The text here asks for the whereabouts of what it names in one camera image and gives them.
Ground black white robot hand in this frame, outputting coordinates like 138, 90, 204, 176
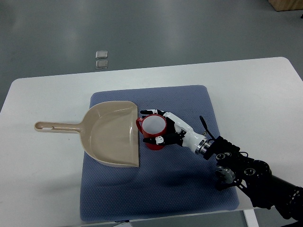
140, 109, 210, 154

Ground red cup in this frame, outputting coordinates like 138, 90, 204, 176
136, 114, 167, 139

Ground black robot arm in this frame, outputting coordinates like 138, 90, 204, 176
198, 136, 303, 223

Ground beige plastic dustpan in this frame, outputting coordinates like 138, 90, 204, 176
34, 101, 140, 167

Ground blue textured mat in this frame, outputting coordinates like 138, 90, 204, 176
80, 85, 239, 222

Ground upper metal floor plate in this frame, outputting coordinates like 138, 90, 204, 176
95, 50, 108, 59

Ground white table leg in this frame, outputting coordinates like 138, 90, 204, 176
243, 209, 259, 227

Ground wooden box corner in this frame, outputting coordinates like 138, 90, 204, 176
268, 0, 303, 12

